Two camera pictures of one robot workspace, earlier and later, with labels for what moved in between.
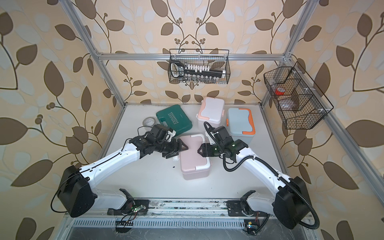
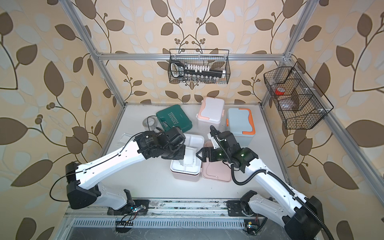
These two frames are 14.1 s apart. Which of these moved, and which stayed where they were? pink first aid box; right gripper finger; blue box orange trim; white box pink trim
Moved: pink first aid box
Stayed: white box pink trim; blue box orange trim; right gripper finger
